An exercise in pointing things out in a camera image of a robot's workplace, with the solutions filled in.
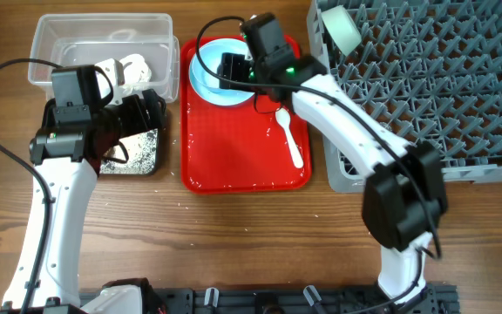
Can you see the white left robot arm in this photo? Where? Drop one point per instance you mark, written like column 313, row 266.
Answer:
column 48, row 265

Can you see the light blue plate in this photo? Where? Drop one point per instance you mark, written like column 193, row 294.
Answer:
column 208, row 87

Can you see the pale green bowl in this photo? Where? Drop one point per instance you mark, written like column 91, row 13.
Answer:
column 342, row 28

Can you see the white tissue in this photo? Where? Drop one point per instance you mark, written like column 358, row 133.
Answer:
column 136, row 70

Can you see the black plastic tray bin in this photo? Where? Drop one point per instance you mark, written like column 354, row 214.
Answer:
column 76, row 143

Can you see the red serving tray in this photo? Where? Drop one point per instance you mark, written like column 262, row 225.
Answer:
column 236, row 149

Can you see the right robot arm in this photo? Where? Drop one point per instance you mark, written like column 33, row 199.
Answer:
column 403, row 195

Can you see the light blue small bowl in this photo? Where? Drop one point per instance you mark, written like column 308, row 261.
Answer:
column 217, row 85

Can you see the white plastic spoon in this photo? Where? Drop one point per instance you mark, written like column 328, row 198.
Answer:
column 283, row 119

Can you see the clear plastic waste bin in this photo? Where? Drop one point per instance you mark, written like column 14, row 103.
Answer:
column 103, row 39

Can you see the white rice pile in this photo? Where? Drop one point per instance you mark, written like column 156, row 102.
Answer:
column 142, row 149

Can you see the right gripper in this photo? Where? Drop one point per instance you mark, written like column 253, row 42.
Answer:
column 231, row 65

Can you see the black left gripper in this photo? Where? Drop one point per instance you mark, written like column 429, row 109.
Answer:
column 139, row 122

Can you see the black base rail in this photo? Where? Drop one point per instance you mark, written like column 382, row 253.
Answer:
column 434, row 299

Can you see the grey dishwasher rack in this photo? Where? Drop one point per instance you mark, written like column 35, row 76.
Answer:
column 428, row 71

